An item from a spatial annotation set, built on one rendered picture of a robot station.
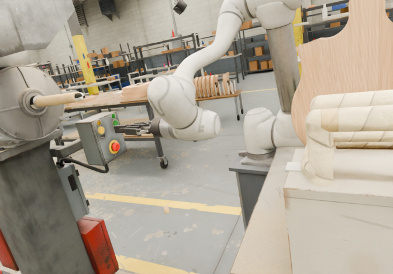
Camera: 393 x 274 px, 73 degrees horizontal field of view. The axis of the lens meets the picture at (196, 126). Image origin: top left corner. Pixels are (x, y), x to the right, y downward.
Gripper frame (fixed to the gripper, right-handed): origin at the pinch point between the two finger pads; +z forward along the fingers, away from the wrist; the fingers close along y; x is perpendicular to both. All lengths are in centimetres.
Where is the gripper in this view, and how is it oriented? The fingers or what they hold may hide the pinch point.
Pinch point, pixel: (122, 129)
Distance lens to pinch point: 110.0
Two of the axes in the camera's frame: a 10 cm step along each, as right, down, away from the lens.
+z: -8.9, 0.4, 4.5
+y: 4.1, -3.2, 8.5
